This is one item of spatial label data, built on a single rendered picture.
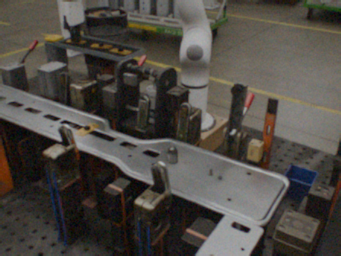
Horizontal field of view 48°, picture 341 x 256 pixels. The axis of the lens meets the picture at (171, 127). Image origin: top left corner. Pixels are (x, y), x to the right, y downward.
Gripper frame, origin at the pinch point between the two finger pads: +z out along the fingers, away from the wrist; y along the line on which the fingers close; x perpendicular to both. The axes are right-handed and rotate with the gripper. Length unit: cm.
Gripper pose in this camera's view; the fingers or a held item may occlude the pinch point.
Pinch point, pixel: (75, 36)
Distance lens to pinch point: 169.3
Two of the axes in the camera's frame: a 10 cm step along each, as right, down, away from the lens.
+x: 9.0, 2.1, -3.8
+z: 0.0, 8.7, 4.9
